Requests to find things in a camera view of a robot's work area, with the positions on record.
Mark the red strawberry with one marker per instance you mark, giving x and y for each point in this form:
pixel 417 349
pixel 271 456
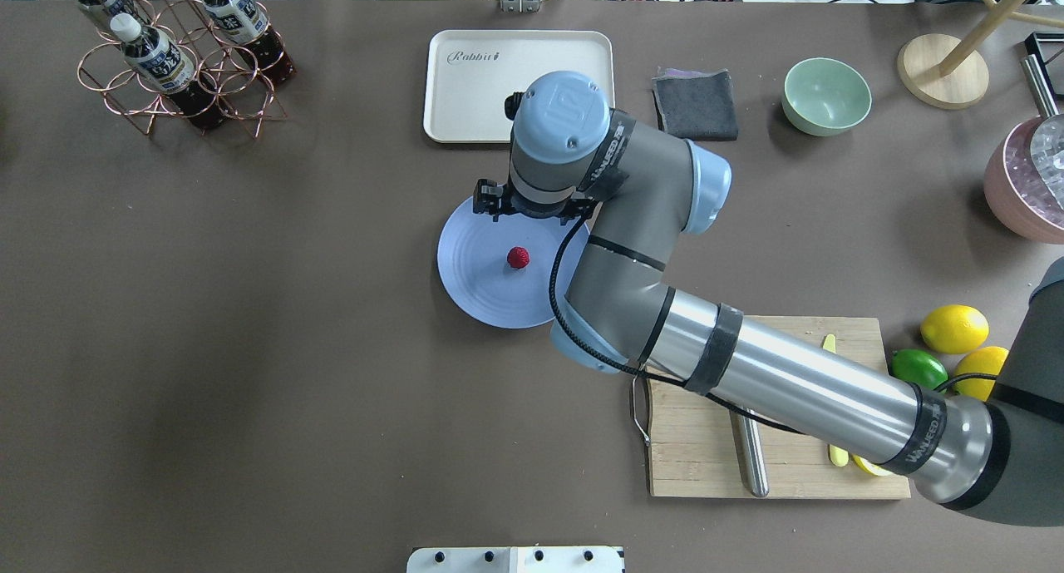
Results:
pixel 518 258

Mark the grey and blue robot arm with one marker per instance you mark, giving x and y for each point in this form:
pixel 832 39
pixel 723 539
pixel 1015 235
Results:
pixel 572 156

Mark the blue round plate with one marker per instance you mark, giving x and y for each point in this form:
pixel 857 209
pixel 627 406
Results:
pixel 471 261

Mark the cream rectangular tray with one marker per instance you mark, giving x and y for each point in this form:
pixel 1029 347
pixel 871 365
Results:
pixel 471 73

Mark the grey folded cloth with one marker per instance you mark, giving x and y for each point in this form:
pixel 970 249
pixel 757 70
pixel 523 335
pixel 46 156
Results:
pixel 697 106

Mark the wooden cutting board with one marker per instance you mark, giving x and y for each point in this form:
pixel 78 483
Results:
pixel 692 449

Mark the mint green bowl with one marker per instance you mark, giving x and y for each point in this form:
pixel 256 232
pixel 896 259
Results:
pixel 824 97

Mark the dark drink bottle white cap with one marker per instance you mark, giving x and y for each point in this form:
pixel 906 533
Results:
pixel 245 25

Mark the lemon slice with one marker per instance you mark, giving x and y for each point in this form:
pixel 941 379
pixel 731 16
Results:
pixel 868 467

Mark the green lime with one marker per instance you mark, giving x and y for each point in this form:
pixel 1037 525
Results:
pixel 918 367

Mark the whole yellow lemon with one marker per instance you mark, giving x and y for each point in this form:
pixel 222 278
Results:
pixel 988 360
pixel 954 329

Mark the wooden stand with round base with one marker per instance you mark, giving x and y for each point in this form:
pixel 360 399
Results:
pixel 947 72

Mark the pink bowl with ice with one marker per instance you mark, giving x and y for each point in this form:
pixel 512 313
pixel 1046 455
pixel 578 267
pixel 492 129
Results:
pixel 1015 192

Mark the metal scoop in bowl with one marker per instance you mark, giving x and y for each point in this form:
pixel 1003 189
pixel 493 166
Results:
pixel 1046 144

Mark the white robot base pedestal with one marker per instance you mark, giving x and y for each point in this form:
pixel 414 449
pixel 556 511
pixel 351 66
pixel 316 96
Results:
pixel 517 559

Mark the copper wire bottle rack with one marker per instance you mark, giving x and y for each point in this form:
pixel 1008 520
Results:
pixel 205 62

